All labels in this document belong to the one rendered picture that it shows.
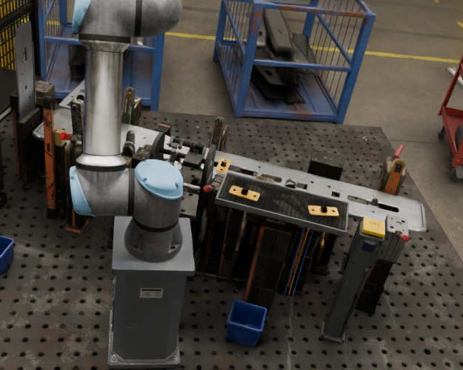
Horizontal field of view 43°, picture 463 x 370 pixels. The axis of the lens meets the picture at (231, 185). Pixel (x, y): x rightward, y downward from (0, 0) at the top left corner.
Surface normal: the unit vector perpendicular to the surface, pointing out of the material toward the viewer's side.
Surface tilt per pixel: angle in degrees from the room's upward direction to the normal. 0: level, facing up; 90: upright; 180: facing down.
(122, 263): 0
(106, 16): 66
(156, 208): 90
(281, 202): 0
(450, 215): 0
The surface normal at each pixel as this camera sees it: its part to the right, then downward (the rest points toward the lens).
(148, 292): 0.12, 0.61
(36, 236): 0.15, -0.80
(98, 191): 0.15, 0.19
